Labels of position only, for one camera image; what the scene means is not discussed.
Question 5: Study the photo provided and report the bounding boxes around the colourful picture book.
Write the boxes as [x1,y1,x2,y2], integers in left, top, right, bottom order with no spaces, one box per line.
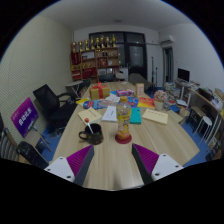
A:
[82,99,108,111]

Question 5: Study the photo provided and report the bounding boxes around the orange red book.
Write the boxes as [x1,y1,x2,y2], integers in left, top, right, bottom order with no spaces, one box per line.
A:
[137,96,156,110]

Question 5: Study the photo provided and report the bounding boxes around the flat round red coaster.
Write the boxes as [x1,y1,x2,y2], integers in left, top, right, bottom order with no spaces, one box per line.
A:
[114,133,133,145]

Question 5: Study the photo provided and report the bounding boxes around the wooden shelf unit with trophies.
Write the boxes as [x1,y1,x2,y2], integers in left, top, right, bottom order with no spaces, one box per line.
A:
[69,34,121,83]

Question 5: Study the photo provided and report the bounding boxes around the red-tipped white spoon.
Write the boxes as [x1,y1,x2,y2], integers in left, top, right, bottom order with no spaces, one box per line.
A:
[83,117,94,135]

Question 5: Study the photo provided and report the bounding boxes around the yellow gift box red ribbon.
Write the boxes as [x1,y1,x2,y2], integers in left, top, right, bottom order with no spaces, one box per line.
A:
[89,82,111,101]

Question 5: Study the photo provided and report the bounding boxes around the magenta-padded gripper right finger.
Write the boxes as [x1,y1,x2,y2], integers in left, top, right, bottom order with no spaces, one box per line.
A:
[131,143,185,186]

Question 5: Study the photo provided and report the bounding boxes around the black mug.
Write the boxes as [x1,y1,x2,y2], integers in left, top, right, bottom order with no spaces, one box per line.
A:
[78,123,105,146]

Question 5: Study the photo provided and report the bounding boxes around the pink flat box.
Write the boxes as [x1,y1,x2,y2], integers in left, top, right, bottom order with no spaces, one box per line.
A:
[115,88,135,98]

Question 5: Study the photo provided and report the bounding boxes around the small upright kraft carton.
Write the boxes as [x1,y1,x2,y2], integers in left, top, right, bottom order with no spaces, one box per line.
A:
[134,82,145,99]

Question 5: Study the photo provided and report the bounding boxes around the pink flowers in pot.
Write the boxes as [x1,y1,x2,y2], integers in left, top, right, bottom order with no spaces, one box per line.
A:
[153,89,169,112]

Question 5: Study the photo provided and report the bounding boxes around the white wall air conditioner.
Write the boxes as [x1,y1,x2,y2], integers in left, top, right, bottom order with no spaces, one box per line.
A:
[158,33,175,44]

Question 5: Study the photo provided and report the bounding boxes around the small white folding table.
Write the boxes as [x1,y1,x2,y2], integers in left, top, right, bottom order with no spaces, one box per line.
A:
[64,79,84,98]

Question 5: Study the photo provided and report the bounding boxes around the purple sign board on stand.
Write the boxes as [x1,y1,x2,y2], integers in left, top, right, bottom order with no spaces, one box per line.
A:
[10,96,53,153]

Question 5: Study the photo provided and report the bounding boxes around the black office chair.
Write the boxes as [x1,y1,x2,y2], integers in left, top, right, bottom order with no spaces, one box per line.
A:
[32,83,79,133]

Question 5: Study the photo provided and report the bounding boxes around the yellow paper envelope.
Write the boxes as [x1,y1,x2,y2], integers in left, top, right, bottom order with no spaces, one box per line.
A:
[77,107,103,124]
[141,108,169,126]

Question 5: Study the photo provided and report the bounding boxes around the cluttered side desk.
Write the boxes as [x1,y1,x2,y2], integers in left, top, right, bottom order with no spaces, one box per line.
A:
[173,79,224,161]

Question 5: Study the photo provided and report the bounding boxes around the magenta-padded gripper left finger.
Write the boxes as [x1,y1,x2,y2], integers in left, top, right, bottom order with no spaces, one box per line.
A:
[44,144,96,188]

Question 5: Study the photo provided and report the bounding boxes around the white stool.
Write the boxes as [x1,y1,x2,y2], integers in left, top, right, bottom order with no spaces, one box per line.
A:
[193,115,213,136]

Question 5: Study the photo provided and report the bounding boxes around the teal notebook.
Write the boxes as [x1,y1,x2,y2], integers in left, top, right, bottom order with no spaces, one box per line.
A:
[129,107,142,125]

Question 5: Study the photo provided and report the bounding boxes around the grey chair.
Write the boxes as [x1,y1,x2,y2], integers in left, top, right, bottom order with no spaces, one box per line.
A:
[128,72,151,88]

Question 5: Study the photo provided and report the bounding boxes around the yellow-labelled drink bottle orange cap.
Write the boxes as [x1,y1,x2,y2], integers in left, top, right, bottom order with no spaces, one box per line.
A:
[115,95,133,142]

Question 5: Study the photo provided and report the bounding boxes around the computer monitor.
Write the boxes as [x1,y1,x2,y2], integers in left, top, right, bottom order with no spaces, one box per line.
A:
[177,67,191,83]

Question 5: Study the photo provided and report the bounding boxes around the white paper sheet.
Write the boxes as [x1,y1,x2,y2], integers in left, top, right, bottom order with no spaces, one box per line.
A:
[101,105,119,123]

